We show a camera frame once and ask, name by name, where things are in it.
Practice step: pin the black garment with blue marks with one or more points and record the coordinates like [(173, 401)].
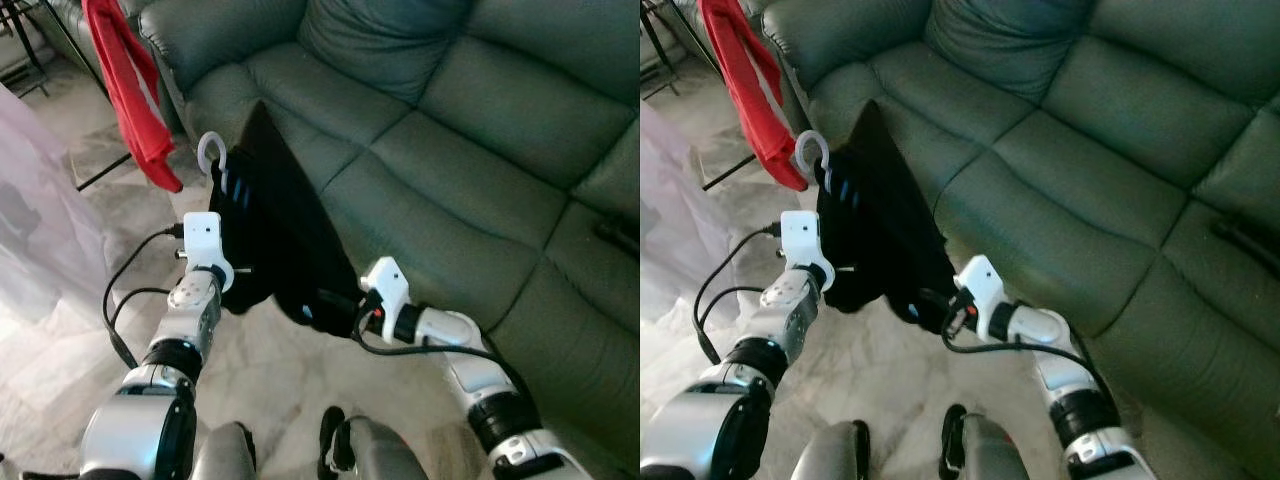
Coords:
[(270, 230), (880, 230)]

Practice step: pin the white clothes hanger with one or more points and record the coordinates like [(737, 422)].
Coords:
[(811, 134), (212, 136)]

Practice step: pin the red garment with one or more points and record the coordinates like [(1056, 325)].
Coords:
[(130, 100), (750, 100)]

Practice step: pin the silver robot right leg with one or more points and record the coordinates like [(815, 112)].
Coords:
[(995, 450), (380, 450)]

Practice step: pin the silver robot leg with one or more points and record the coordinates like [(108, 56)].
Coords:
[(830, 455), (995, 450), (225, 455), (380, 450)]

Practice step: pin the silver robot left leg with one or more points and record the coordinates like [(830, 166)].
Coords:
[(225, 455), (830, 455)]

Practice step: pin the dark green leather sofa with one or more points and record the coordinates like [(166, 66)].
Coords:
[(480, 150), (1100, 150)]

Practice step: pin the black clothes rack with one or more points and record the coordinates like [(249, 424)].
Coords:
[(105, 172), (725, 172)]

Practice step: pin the white hanging garment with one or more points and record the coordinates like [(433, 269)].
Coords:
[(680, 220), (40, 220)]

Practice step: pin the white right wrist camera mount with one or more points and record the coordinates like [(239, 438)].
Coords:
[(982, 282), (388, 285)]

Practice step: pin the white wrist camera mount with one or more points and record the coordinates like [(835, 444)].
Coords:
[(205, 240), (982, 282), (803, 240), (388, 285)]

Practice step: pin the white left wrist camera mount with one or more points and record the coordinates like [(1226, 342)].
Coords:
[(205, 240), (803, 240)]

